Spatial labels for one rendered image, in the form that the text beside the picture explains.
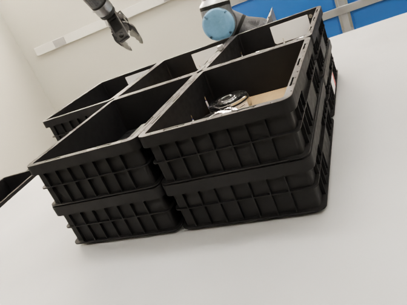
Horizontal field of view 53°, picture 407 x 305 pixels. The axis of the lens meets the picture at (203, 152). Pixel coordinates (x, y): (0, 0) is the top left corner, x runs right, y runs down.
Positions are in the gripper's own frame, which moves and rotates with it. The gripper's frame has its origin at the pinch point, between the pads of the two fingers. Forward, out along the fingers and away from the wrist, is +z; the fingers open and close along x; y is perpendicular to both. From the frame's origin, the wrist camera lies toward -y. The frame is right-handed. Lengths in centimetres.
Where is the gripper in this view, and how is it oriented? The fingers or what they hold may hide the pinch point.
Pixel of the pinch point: (135, 46)
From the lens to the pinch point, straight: 187.7
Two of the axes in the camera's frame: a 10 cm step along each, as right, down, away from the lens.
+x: -8.4, 4.9, 2.2
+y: -2.8, -7.5, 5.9
